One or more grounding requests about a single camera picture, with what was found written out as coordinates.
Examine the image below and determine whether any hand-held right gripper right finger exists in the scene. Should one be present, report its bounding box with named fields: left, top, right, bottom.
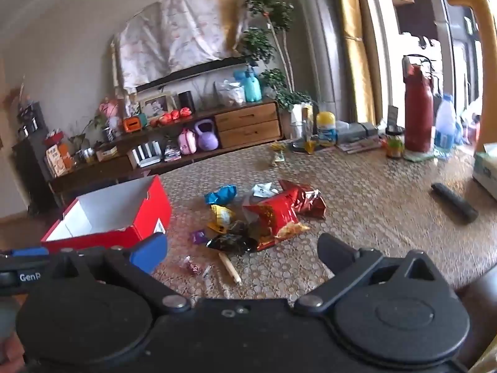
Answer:
left=294, top=233, right=448, bottom=315

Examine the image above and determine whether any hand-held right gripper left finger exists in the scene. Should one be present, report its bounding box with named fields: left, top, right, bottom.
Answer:
left=48, top=232, right=192, bottom=315

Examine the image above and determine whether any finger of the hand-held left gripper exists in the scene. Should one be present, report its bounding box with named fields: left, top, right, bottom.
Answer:
left=0, top=246, right=50, bottom=258

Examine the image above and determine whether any red cardboard shoe box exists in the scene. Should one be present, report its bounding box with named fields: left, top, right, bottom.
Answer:
left=41, top=175, right=172, bottom=255

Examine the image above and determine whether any crinkled red foil snack bag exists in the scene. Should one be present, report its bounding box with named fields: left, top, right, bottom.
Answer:
left=279, top=179, right=327, bottom=220

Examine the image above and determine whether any large red snack bag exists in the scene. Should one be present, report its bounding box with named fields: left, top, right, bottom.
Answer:
left=243, top=192, right=310, bottom=252

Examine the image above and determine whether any yellow snack packet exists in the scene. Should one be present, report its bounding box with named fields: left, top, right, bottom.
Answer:
left=207, top=205, right=237, bottom=233

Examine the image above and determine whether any black snack packet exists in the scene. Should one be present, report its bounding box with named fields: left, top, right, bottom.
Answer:
left=206, top=233, right=258, bottom=256

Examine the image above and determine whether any tan stick snack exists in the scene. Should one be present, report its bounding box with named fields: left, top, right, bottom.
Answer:
left=218, top=252, right=242, bottom=285

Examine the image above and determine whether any white cartoon snack bag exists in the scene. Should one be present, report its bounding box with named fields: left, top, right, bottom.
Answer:
left=252, top=182, right=278, bottom=197

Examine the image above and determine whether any blue snack packet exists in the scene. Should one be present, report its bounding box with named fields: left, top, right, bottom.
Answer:
left=204, top=185, right=237, bottom=205

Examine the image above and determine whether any black tall cabinet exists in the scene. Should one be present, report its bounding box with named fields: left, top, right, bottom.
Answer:
left=11, top=136, right=55, bottom=214

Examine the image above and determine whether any orange and white carton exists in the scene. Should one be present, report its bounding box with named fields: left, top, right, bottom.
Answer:
left=46, top=143, right=72, bottom=177

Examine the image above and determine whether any white router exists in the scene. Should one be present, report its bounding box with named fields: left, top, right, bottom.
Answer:
left=130, top=141, right=163, bottom=168

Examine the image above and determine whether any stack of books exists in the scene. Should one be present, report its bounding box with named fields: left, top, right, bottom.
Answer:
left=336, top=140, right=383, bottom=154

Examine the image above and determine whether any brown flat box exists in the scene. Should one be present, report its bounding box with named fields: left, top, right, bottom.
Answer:
left=95, top=145, right=119, bottom=162

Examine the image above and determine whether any pink small bag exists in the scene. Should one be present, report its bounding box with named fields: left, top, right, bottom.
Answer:
left=178, top=128, right=198, bottom=155

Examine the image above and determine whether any clear drinking glass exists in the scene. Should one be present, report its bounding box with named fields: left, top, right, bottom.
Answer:
left=290, top=121, right=309, bottom=152

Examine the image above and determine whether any yellow lidded white tub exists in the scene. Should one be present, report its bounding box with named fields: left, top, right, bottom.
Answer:
left=316, top=111, right=336, bottom=147

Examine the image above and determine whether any grey rectangular box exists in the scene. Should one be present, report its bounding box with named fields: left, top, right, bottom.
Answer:
left=337, top=121, right=379, bottom=144

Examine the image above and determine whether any black lidded glass jar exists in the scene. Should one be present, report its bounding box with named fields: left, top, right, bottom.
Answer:
left=385, top=125, right=405, bottom=159

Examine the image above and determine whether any green houseplant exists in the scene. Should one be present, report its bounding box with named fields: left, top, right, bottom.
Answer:
left=69, top=117, right=106, bottom=154

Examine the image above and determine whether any green lace coaster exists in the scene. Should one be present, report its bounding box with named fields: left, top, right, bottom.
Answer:
left=402, top=150, right=435, bottom=163

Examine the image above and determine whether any purple kettlebell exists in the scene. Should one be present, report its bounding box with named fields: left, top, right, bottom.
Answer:
left=194, top=118, right=219, bottom=151

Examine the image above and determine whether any tall yellow packet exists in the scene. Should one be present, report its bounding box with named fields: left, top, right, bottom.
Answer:
left=302, top=103, right=317, bottom=154

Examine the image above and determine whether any orange and teal box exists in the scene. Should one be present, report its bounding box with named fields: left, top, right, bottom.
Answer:
left=123, top=114, right=148, bottom=133

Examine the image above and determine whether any black remote control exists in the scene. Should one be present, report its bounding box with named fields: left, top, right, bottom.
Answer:
left=431, top=182, right=479, bottom=224

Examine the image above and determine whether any black coffee machine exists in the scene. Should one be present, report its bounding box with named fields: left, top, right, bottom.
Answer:
left=17, top=101, right=47, bottom=136

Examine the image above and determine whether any white planter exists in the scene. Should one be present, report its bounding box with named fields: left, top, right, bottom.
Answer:
left=289, top=103, right=312, bottom=140

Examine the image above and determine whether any pink flower bouquet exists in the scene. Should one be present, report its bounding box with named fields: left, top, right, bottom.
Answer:
left=99, top=99, right=123, bottom=129

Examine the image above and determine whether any wooden TV cabinet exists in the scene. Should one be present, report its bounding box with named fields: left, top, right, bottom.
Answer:
left=48, top=99, right=284, bottom=206

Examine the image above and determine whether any dried flower decoration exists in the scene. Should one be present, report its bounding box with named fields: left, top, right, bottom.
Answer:
left=4, top=81, right=35, bottom=109

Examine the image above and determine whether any brown leather chair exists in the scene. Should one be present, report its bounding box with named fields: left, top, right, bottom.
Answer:
left=454, top=268, right=497, bottom=370

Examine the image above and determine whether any red thermos flask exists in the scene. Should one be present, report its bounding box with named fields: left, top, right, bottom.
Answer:
left=402, top=54, right=435, bottom=153

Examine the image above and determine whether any clear water bottle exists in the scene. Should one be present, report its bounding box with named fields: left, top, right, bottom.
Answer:
left=433, top=93, right=457, bottom=160

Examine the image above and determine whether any tissue box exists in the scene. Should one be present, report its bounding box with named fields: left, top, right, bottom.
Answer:
left=472, top=151, right=497, bottom=203

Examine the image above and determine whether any clear plastic bag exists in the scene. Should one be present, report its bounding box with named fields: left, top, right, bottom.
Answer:
left=215, top=80, right=246, bottom=107

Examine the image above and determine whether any teal spray bottle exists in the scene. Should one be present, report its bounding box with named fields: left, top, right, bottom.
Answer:
left=234, top=66, right=262, bottom=103

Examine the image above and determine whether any black television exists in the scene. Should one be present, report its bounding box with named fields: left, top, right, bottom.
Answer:
left=136, top=58, right=247, bottom=93

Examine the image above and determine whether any gold curtain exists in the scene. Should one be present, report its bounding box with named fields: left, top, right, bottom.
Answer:
left=334, top=0, right=383, bottom=125

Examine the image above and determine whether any grey standing air conditioner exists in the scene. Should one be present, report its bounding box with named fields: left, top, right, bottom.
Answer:
left=293, top=0, right=350, bottom=104

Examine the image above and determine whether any floral dust cover cloth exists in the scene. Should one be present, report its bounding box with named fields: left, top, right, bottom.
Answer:
left=113, top=0, right=248, bottom=91

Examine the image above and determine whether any yellow giraffe figure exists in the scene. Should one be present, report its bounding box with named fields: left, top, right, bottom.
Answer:
left=446, top=0, right=497, bottom=152

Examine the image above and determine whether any green artificial tree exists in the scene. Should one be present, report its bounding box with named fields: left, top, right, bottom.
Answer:
left=241, top=0, right=312, bottom=111

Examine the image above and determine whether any cream photo frame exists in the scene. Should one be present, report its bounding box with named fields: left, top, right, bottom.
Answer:
left=139, top=92, right=176, bottom=119

